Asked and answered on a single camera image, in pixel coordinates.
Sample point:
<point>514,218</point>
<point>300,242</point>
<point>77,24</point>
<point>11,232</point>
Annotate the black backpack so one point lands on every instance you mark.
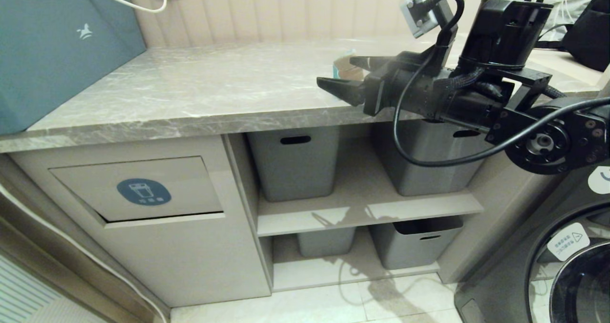
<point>591,42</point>

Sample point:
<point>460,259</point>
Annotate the round glass washer door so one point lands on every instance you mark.
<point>586,285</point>

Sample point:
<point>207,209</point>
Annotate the small blue-edged cardboard scrap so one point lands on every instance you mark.
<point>340,70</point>

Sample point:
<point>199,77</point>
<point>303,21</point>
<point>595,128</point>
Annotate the teal box with horse logo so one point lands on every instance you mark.
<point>57,65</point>

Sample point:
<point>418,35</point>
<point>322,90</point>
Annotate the white washer panel label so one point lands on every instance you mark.
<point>601,182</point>

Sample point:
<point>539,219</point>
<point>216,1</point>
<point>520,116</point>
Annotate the white warning sticker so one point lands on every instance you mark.
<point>567,241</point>

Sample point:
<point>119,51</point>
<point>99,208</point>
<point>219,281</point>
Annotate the wide grey storage bin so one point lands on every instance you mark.
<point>414,250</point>
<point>429,182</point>

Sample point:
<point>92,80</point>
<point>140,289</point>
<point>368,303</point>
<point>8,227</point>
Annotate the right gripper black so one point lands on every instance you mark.
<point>429,94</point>

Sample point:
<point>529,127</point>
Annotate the blue round bin sticker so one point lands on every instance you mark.
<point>143,191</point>

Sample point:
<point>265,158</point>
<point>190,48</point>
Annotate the beige cabinet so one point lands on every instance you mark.
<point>190,266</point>

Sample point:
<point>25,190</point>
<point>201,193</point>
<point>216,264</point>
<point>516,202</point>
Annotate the dark grey washing machine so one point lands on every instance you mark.
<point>505,275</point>

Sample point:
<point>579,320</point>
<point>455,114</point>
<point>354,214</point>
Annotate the beige trash flap door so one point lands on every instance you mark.
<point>190,185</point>

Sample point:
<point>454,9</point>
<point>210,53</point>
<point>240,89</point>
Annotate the beige shelf board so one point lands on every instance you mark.
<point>333,212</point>

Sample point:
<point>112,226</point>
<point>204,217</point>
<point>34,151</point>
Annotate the narrow grey storage bin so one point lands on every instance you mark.
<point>326,241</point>
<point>295,169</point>

